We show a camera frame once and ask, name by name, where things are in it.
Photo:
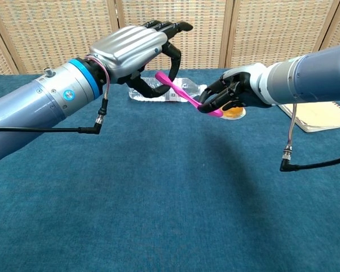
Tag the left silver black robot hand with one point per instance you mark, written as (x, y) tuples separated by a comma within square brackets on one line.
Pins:
[(130, 48)]

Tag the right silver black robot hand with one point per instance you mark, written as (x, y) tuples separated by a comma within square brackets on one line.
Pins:
[(238, 88)]

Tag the pink plastic stick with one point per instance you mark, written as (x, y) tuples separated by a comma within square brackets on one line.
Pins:
[(181, 92)]

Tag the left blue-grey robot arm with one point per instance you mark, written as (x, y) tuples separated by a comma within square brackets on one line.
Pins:
[(31, 105)]

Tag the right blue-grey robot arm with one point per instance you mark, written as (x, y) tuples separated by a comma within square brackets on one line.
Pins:
[(314, 76)]

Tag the brown bun in clear cup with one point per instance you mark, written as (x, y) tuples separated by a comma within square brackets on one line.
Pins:
[(233, 114)]

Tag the clear plastic water bottle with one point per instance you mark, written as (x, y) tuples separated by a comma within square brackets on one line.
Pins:
[(192, 86)]

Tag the tan spiral notebook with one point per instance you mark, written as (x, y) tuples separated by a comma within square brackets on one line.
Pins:
[(323, 116)]

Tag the blue felt table cloth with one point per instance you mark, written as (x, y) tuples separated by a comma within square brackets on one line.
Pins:
[(158, 198)]

